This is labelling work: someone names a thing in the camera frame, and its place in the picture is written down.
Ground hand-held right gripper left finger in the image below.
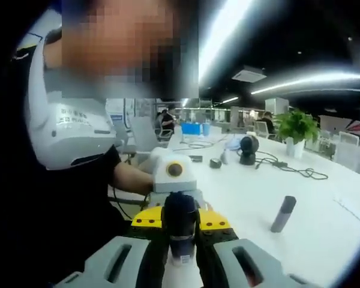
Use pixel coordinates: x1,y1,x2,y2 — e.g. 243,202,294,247
55,206,169,288

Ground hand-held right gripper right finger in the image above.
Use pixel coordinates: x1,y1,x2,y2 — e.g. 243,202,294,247
196,209,311,288

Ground black bottle cap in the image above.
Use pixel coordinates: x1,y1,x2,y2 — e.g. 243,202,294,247
163,191,201,238

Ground short dark cosmetic bottle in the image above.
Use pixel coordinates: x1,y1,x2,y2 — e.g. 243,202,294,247
169,235,196,268

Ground tall dark cosmetic bottle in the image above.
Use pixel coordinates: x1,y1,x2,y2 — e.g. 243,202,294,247
269,195,297,234

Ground blue box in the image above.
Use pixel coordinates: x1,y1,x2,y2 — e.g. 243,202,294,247
181,122,202,136

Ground person in black shirt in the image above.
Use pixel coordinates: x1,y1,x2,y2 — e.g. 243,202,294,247
0,143,157,288

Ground pale crumpled bag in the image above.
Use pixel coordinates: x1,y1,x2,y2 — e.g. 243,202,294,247
223,138,244,164

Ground metal rack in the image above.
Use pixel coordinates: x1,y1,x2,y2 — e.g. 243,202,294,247
199,98,214,118

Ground white chest device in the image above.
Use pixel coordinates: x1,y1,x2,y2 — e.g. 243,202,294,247
25,35,118,171

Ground white pillar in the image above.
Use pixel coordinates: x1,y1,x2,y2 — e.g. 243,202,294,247
265,97,290,116

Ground green plant in white pot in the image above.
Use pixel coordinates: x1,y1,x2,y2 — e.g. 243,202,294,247
274,109,320,159

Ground ceiling air vent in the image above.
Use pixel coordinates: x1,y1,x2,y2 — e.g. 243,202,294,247
231,65,268,82

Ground white office furniture row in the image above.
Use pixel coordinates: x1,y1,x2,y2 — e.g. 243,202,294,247
317,115,360,181

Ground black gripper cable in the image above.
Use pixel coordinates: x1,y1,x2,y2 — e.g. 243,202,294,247
109,179,152,221

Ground grey cable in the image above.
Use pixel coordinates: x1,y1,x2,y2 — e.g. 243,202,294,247
179,134,229,150

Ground black round camera device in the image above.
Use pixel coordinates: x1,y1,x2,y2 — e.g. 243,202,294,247
239,134,260,165

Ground blue white wall poster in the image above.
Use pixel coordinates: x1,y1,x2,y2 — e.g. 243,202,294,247
104,97,136,133

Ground black table cable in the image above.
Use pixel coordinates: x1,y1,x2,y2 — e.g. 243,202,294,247
254,149,329,181

